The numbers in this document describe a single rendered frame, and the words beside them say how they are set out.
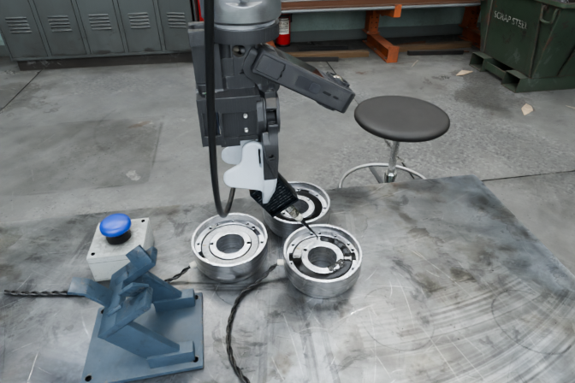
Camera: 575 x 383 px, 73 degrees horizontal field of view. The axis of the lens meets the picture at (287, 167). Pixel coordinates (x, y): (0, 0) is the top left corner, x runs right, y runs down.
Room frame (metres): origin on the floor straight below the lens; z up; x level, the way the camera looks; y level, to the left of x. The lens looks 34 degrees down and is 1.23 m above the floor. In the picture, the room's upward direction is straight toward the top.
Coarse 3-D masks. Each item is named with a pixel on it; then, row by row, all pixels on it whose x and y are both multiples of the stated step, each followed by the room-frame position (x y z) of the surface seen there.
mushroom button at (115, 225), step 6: (108, 216) 0.40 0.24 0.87; (114, 216) 0.40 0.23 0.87; (120, 216) 0.40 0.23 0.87; (126, 216) 0.40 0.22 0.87; (102, 222) 0.39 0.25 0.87; (108, 222) 0.39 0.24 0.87; (114, 222) 0.39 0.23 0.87; (120, 222) 0.39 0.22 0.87; (126, 222) 0.39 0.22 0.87; (102, 228) 0.38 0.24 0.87; (108, 228) 0.38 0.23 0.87; (114, 228) 0.38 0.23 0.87; (120, 228) 0.38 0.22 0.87; (126, 228) 0.38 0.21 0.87; (102, 234) 0.38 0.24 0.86; (108, 234) 0.37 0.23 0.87; (114, 234) 0.37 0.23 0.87; (120, 234) 0.38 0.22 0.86
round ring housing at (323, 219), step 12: (312, 192) 0.51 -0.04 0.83; (324, 192) 0.50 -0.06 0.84; (300, 204) 0.49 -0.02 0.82; (312, 204) 0.48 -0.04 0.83; (324, 204) 0.48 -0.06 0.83; (264, 216) 0.46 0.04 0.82; (288, 216) 0.45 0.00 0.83; (324, 216) 0.44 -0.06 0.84; (276, 228) 0.43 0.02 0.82; (288, 228) 0.43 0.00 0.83
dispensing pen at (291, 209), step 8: (280, 176) 0.39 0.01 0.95; (280, 184) 0.38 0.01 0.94; (288, 184) 0.40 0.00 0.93; (256, 192) 0.38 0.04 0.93; (280, 192) 0.38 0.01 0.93; (288, 192) 0.38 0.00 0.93; (256, 200) 0.38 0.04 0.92; (272, 200) 0.38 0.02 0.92; (280, 200) 0.38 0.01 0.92; (288, 200) 0.38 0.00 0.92; (296, 200) 0.38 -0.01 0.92; (264, 208) 0.38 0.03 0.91; (272, 208) 0.38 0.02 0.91; (280, 208) 0.38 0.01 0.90; (288, 208) 0.39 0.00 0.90; (272, 216) 0.38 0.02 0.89; (296, 216) 0.39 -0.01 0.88; (304, 224) 0.40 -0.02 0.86; (312, 232) 0.40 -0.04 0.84
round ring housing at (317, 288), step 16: (320, 224) 0.42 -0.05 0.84; (288, 240) 0.39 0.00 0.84; (352, 240) 0.39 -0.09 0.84; (304, 256) 0.37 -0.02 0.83; (320, 256) 0.39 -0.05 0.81; (336, 256) 0.37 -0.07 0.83; (288, 272) 0.34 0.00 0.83; (320, 272) 0.34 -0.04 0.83; (352, 272) 0.33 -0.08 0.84; (304, 288) 0.32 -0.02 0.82; (320, 288) 0.32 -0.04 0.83; (336, 288) 0.32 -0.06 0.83
